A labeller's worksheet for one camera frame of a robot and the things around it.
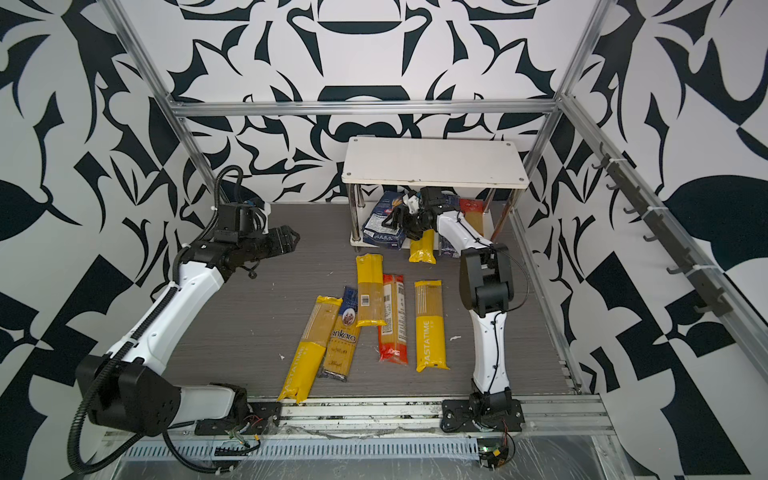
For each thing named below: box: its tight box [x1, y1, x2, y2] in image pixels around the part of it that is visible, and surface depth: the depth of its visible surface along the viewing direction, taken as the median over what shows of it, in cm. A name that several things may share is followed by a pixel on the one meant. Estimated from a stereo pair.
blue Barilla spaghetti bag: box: [441, 236, 459, 258], surface depth 98 cm
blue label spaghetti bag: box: [318, 286, 361, 382], surface depth 86 cm
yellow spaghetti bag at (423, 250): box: [408, 228, 437, 265], surface depth 98 cm
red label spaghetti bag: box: [378, 274, 409, 364], surface depth 89 cm
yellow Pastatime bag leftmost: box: [278, 295, 343, 404], surface depth 84 cm
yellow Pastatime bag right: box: [414, 280, 450, 372], surface depth 89 cm
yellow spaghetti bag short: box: [356, 253, 387, 327], surface depth 94 cm
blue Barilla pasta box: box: [362, 191, 406, 250], surface depth 98 cm
